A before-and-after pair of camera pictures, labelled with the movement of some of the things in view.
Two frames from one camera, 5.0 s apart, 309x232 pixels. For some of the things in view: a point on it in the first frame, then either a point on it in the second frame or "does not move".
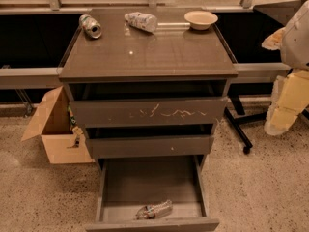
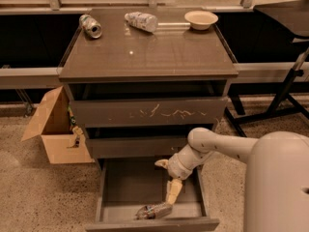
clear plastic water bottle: x=151 y=212 does not move
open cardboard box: x=52 y=123 does not move
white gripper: x=296 y=42 -> x=176 y=169
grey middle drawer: x=151 y=147 does not move
